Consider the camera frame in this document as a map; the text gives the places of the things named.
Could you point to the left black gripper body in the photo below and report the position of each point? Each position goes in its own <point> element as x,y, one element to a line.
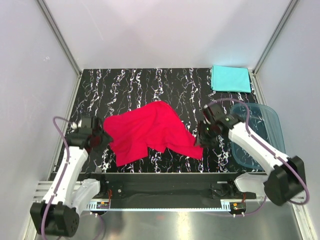
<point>103,139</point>

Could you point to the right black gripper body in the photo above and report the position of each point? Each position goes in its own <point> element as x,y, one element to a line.
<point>207,135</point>

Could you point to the red t shirt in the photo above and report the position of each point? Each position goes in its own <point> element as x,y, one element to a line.
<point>153,126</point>

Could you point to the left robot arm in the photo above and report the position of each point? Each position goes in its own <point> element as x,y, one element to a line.
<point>58,213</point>

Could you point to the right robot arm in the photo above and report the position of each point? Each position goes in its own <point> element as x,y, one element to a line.
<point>285,176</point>

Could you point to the folded cyan t shirt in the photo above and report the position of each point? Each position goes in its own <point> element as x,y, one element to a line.
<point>230,79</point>

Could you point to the clear blue plastic bin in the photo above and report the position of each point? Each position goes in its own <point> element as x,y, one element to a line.
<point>264,121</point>

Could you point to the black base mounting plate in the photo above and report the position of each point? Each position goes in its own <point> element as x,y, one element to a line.
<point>151,191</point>

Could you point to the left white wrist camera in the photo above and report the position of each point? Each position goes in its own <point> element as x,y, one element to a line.
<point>75,125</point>

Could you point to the right aluminium frame post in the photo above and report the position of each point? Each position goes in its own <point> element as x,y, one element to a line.
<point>275,35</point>

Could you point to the aluminium frame post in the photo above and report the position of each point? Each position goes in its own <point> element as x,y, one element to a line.
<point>275,35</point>
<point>58,35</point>

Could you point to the left aluminium frame post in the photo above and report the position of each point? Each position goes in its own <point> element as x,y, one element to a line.
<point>58,35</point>

